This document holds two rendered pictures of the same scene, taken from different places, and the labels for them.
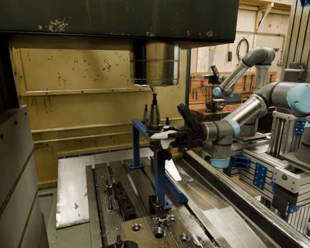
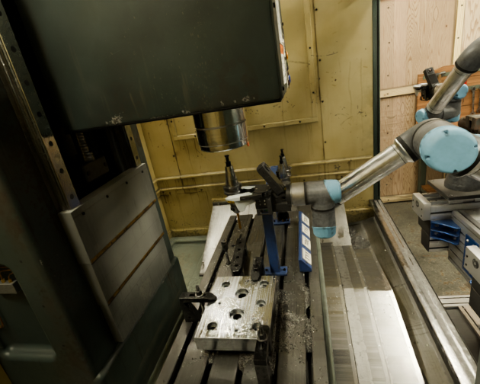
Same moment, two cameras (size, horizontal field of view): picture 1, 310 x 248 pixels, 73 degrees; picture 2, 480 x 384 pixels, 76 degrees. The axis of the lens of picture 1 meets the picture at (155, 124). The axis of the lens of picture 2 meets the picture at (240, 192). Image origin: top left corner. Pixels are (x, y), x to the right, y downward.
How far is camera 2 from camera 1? 0.58 m
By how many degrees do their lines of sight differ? 32
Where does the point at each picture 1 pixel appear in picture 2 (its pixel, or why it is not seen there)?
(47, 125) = (200, 169)
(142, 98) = (305, 133)
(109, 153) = not seen: hidden behind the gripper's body
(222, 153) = (318, 221)
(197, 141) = (283, 204)
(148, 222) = (239, 282)
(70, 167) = (222, 216)
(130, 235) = (216, 289)
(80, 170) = not seen: hidden behind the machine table
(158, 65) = (209, 132)
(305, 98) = (442, 151)
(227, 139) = (321, 205)
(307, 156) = not seen: outside the picture
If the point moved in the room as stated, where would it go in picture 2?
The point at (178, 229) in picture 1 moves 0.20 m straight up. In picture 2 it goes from (261, 294) to (253, 244)
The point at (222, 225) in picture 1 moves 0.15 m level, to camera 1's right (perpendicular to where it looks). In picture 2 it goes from (362, 309) to (404, 319)
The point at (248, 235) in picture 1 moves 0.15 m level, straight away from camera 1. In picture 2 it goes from (395, 331) to (418, 311)
